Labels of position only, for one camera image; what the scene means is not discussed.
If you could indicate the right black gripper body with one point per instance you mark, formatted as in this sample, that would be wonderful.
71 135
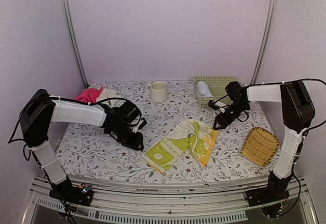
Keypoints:
237 108

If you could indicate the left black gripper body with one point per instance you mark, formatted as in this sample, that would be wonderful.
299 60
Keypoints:
125 138

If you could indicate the light blue towel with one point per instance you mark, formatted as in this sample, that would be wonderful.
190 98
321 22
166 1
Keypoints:
203 89

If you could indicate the cream green patterned towel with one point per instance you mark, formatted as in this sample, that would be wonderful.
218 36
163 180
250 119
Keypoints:
189 134

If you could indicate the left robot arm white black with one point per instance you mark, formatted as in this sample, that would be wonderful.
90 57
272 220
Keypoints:
122 123

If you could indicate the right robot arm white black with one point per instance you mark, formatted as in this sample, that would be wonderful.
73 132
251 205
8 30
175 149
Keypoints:
297 111

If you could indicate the green plastic basket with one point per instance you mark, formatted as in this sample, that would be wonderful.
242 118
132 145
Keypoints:
217 85

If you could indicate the white cream small towel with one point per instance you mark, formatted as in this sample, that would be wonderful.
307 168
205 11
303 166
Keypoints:
106 94

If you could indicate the yellow bamboo tray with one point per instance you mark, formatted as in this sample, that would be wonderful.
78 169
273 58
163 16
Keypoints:
260 146

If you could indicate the pink rolled towel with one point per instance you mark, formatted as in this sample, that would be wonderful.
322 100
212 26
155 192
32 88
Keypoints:
89 95

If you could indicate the cream ceramic mug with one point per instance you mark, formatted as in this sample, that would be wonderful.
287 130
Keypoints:
157 91

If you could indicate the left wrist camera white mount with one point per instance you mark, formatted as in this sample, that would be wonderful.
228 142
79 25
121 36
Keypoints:
140 125

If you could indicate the right aluminium frame post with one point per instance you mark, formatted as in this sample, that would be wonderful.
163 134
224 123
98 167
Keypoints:
264 42

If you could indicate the aluminium frame post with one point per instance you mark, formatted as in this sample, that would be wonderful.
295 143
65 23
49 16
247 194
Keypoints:
73 41
264 42

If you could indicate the left aluminium frame post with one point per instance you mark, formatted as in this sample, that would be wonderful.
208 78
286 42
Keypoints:
73 41

